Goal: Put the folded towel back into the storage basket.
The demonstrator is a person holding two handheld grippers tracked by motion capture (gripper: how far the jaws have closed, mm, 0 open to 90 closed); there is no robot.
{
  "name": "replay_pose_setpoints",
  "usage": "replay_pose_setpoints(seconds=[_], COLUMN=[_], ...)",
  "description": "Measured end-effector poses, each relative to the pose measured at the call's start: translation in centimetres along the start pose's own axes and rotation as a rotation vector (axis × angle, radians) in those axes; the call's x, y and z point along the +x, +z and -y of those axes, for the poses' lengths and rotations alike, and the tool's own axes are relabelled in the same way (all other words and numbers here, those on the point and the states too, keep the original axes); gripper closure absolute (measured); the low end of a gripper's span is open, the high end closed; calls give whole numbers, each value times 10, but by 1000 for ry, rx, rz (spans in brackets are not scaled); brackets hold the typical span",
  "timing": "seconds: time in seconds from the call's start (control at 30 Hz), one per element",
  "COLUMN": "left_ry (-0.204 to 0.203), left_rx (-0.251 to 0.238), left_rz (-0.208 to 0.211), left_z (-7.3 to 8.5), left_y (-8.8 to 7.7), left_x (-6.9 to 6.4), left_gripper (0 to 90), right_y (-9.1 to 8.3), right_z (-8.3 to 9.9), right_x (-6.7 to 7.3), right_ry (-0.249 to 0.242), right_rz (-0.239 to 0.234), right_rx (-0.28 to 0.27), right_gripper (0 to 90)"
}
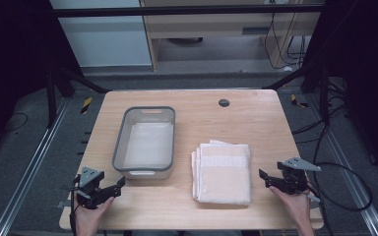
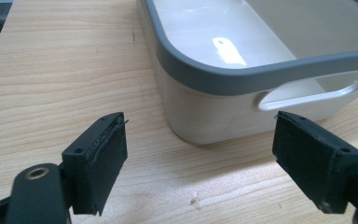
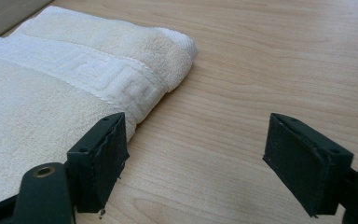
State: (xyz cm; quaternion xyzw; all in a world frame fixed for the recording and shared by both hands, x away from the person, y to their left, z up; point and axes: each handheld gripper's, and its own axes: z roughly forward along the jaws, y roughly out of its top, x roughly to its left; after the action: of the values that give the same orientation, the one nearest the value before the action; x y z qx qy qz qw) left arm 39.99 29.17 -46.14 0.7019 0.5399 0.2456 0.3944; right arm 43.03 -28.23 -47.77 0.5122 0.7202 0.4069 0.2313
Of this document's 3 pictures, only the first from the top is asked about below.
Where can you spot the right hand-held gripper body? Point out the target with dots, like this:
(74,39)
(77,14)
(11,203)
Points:
(293,178)

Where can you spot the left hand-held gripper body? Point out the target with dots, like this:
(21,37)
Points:
(88,183)

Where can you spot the person's right hand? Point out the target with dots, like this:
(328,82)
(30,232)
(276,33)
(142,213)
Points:
(293,206)

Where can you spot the person's left hand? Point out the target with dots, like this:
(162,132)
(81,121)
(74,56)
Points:
(90,218)

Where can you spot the folded white towel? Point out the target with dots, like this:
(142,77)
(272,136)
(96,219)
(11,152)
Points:
(223,177)

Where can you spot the white basin with grey rim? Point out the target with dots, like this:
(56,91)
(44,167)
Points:
(149,144)

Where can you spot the yellow black striped tape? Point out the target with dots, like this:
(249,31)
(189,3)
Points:
(86,105)
(296,100)

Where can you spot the round grey table grommet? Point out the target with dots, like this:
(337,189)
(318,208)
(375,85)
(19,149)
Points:
(223,103)

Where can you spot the black metal stand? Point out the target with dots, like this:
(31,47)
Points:
(323,95)
(51,98)

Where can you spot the black curtain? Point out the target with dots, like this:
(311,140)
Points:
(10,65)
(364,72)

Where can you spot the white cabinet panel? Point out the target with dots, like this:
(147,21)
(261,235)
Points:
(101,39)

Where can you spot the light wooden desk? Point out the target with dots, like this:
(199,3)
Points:
(210,28)

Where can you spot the aluminium floor rail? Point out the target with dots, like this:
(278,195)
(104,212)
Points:
(29,170)
(351,177)

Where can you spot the black horizontal frame bar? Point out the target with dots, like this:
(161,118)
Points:
(177,11)

